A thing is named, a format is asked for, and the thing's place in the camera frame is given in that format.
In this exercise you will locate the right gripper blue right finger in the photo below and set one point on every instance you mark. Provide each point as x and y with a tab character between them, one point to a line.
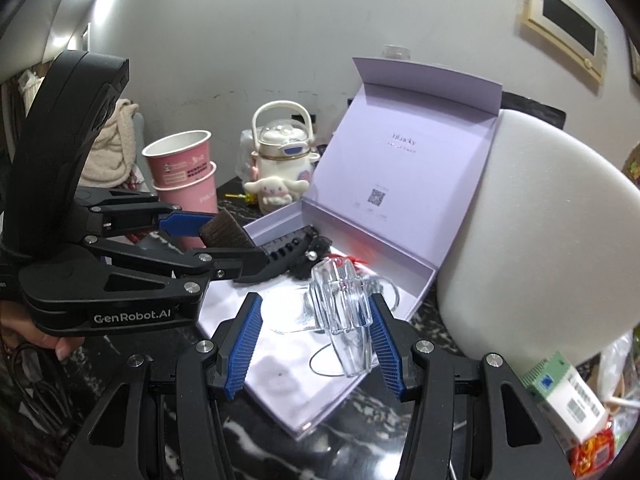
389	358

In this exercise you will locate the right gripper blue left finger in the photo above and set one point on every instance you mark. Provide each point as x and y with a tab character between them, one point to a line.
239	345

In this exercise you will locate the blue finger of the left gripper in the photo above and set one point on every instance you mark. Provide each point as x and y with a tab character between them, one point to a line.
220	264
179	223

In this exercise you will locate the black toothed hair clip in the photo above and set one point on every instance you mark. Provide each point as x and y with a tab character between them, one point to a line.
281	254

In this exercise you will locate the brown makeup brush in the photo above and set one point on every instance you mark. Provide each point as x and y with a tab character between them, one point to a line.
223	231

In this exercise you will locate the clear plastic hair claw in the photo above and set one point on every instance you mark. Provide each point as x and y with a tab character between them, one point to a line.
338	297

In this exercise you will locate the black lace bow clip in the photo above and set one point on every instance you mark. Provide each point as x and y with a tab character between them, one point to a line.
318	249

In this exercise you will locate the red flower hair clip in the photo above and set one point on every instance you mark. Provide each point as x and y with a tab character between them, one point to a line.
340	260

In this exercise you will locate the person's left hand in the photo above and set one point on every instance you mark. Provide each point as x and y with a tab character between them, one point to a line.
16	331

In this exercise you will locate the lower pink paper cup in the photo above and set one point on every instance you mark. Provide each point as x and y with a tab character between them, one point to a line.
199	196

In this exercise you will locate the pink paper cup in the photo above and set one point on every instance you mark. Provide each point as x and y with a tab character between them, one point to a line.
179	159
199	196

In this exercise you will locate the upper pink paper cup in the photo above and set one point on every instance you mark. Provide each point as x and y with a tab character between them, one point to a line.
179	159

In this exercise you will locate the white plush dog toy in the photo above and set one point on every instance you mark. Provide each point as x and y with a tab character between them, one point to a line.
275	192

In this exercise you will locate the beige towel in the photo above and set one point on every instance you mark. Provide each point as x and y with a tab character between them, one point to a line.
114	151

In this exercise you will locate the white cartoon kettle bottle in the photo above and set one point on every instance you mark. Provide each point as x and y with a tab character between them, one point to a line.
284	148

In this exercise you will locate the white foam block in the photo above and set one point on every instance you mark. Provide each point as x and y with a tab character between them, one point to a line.
547	257

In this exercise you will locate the lavender open gift box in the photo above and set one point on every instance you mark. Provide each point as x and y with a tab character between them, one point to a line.
391	190

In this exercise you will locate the medicine box green white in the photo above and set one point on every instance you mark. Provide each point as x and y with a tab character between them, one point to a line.
571	408

